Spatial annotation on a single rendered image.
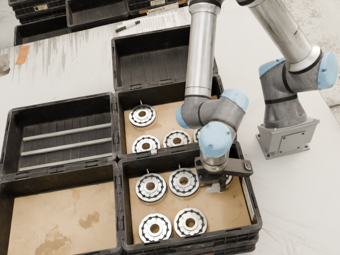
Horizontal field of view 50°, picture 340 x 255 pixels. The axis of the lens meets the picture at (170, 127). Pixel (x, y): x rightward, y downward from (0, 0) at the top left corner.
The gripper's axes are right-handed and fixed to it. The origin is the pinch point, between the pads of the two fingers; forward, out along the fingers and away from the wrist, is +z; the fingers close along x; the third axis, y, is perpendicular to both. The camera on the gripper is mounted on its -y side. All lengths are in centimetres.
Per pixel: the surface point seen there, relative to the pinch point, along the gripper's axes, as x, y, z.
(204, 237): 17.5, 8.3, -8.3
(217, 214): 9.1, 2.7, 3.0
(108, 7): -163, 42, 71
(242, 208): 8.5, -5.5, 3.1
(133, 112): -34.9, 25.5, 5.8
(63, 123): -38, 54, 9
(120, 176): -6.4, 30.8, -3.8
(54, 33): -159, 84, 82
